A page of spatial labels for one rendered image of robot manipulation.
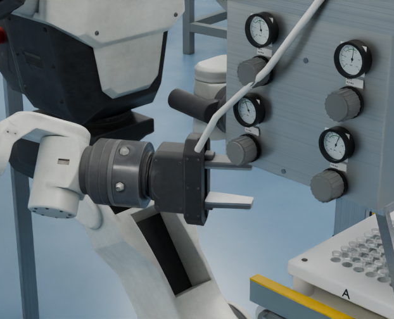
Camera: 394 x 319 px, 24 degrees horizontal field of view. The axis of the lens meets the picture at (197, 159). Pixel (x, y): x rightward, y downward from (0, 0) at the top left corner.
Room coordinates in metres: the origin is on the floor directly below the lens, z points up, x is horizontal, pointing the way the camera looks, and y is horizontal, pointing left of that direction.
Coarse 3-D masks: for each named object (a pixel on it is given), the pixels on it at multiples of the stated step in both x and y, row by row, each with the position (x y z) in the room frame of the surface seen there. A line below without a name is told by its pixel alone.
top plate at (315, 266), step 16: (368, 224) 1.12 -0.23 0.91; (336, 240) 1.07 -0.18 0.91; (352, 240) 1.07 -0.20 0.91; (304, 256) 1.03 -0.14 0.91; (320, 256) 1.03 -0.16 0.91; (288, 272) 1.02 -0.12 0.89; (304, 272) 1.00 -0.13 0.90; (320, 272) 0.99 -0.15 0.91; (336, 272) 0.99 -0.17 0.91; (352, 272) 0.99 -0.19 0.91; (336, 288) 0.96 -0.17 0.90; (352, 288) 0.95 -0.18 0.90; (368, 288) 0.95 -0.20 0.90; (384, 288) 0.95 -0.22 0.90; (368, 304) 0.93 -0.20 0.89; (384, 304) 0.92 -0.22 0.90
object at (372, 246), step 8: (376, 240) 1.05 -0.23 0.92; (360, 248) 1.04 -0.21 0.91; (368, 248) 1.03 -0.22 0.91; (376, 248) 1.04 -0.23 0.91; (352, 256) 1.02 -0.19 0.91; (360, 256) 1.02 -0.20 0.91; (368, 256) 1.01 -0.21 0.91; (376, 256) 1.01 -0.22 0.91; (384, 256) 1.01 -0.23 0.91; (368, 264) 1.00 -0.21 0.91; (376, 264) 0.99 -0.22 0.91; (384, 264) 0.99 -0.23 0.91
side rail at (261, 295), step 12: (252, 288) 1.03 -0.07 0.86; (264, 288) 1.02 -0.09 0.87; (252, 300) 1.03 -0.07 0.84; (264, 300) 1.02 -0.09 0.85; (276, 300) 1.00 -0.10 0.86; (288, 300) 0.99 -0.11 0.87; (276, 312) 1.00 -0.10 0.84; (288, 312) 0.99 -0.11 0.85; (300, 312) 0.97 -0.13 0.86; (312, 312) 0.96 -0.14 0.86
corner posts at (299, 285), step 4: (296, 280) 1.01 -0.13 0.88; (300, 280) 1.01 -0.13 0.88; (296, 284) 1.01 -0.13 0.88; (300, 284) 1.01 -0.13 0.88; (304, 284) 1.01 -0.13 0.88; (308, 284) 1.01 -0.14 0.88; (296, 288) 1.01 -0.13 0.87; (300, 288) 1.01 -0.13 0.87; (304, 288) 1.01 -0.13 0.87; (308, 288) 1.01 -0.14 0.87; (312, 288) 1.01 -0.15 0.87; (300, 292) 1.01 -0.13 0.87; (304, 292) 1.01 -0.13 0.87; (308, 292) 1.01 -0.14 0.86; (312, 292) 1.01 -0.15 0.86; (308, 296) 1.01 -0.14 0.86
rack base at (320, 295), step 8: (320, 288) 1.03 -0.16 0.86; (312, 296) 1.01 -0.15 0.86; (320, 296) 1.01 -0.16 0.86; (328, 296) 1.01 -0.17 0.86; (336, 296) 1.01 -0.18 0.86; (328, 304) 0.99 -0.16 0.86; (336, 304) 0.99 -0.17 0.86; (344, 304) 0.99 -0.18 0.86; (352, 304) 0.99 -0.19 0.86; (344, 312) 0.97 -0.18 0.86; (352, 312) 0.97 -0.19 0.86; (360, 312) 0.97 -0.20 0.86; (368, 312) 0.97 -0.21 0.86
